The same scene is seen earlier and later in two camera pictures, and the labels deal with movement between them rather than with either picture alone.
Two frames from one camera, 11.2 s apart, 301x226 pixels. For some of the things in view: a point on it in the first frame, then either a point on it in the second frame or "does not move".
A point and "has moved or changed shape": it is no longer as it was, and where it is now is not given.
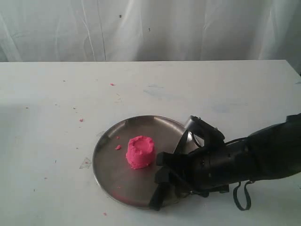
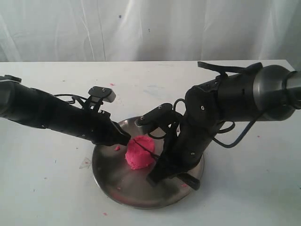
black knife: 161,189 has moved or changed shape
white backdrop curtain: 137,30 does not move
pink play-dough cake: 140,152 does not move
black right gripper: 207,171 -> 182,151
